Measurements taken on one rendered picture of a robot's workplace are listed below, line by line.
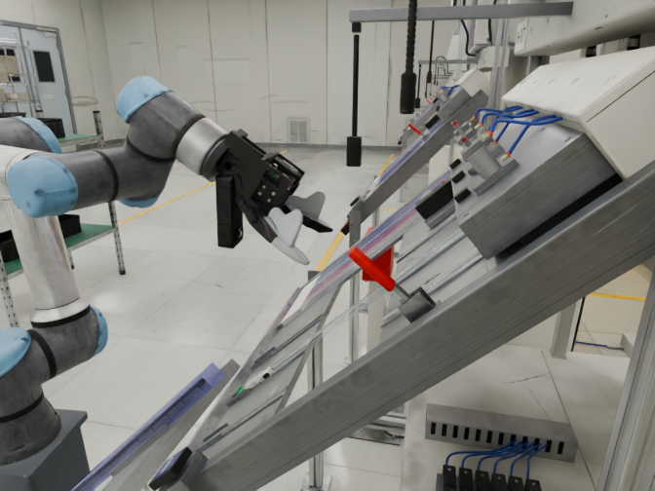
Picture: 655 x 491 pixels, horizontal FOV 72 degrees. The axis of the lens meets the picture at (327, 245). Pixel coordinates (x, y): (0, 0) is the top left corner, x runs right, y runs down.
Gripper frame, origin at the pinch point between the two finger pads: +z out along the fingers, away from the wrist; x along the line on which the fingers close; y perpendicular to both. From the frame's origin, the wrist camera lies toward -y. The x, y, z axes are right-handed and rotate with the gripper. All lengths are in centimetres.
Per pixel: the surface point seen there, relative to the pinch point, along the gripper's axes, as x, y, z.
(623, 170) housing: -19.0, 30.9, 16.0
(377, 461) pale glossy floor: 65, -81, 62
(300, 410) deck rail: -21.0, -7.9, 8.9
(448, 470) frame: -2.3, -16.2, 37.3
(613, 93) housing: -19.0, 34.9, 10.9
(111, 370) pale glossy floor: 92, -154, -42
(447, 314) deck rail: -21.0, 12.1, 13.2
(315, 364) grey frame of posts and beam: 49, -52, 20
